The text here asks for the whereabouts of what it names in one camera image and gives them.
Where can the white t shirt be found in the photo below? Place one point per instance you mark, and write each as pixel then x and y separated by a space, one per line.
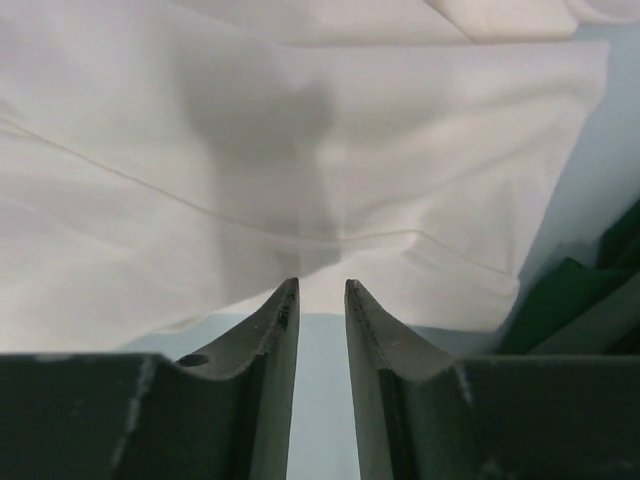
pixel 162 161

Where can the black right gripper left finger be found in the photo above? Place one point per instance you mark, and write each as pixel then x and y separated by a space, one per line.
pixel 221 412

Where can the stack of black t shirts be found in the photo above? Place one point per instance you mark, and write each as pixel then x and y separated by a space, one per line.
pixel 572 288

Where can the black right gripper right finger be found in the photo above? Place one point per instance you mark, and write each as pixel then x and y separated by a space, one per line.
pixel 421 413

